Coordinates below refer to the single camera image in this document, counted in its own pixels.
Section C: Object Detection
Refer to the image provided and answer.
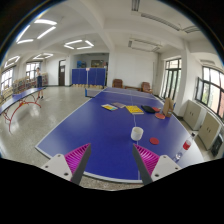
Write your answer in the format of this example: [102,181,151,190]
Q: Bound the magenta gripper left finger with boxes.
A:
[42,143,91,185]

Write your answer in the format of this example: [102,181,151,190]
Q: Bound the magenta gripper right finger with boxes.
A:
[132,144,181,185]

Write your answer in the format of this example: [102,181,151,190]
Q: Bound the plastic water bottle red label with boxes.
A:
[173,133,195,162]

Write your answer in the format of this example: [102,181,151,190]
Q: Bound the red round lid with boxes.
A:
[149,137,159,145]

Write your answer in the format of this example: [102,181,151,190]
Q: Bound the white cup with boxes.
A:
[131,127,144,141]

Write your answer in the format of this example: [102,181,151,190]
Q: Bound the red ping pong paddle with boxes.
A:
[155,113,165,119]

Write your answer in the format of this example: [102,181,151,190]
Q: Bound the black pouch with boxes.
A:
[141,105,155,113]

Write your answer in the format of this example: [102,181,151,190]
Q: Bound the red paddle far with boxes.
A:
[152,107,161,112]

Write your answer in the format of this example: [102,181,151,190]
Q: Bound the blue ping pong table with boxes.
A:
[0,88,42,130]
[36,87,190,183]

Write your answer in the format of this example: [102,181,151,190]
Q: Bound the cardboard box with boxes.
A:
[162,98,174,117]

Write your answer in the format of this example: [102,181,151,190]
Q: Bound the beige cabinet far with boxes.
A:
[183,100,203,130]

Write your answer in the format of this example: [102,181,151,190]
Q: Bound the beige cabinet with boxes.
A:
[198,113,221,150]
[183,100,203,130]

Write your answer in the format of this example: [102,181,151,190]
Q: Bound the grey pink booklet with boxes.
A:
[111,102,126,108]

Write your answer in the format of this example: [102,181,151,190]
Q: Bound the beige cabinet near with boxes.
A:
[198,113,221,150]

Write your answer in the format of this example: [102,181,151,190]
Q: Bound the brown armchair right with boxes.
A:
[141,82,153,94]

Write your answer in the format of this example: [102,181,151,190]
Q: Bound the brown armchair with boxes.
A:
[112,79,123,88]
[141,82,153,94]

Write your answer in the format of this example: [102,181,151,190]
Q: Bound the brown armchair left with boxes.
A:
[112,79,123,88]

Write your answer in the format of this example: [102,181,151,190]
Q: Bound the blue partition boards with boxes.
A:
[72,68,106,86]

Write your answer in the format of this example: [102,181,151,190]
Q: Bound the standing person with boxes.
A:
[36,67,43,99]

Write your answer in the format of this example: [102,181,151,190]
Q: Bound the brown door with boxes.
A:
[58,60,66,86]

